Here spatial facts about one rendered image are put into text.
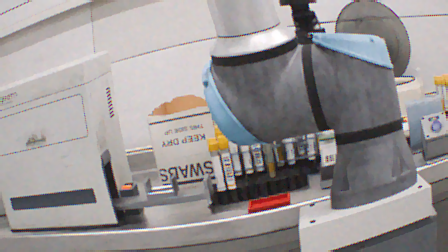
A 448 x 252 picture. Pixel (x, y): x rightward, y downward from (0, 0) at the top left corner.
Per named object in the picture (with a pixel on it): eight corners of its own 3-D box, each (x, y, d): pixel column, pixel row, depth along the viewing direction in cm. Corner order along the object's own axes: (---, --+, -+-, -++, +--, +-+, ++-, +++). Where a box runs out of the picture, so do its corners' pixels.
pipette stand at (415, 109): (412, 154, 168) (406, 104, 167) (410, 149, 175) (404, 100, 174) (447, 144, 166) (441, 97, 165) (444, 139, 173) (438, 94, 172)
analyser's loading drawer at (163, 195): (100, 216, 163) (92, 189, 162) (105, 209, 169) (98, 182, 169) (212, 203, 161) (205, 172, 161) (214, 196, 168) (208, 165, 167)
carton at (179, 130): (160, 194, 190) (143, 116, 188) (175, 169, 219) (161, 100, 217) (290, 171, 188) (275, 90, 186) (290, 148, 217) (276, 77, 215)
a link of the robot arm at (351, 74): (399, 121, 119) (378, 25, 119) (315, 140, 123) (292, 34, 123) (405, 115, 131) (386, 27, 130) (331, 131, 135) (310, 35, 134)
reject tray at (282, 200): (248, 213, 157) (247, 209, 157) (249, 205, 164) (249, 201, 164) (290, 204, 156) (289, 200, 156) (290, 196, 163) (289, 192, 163)
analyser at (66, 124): (10, 232, 164) (-19, 95, 161) (34, 209, 191) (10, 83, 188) (133, 225, 161) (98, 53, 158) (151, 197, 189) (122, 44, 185)
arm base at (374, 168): (415, 189, 118) (408, 120, 117) (322, 216, 122) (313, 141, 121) (419, 174, 132) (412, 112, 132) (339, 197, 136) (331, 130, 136)
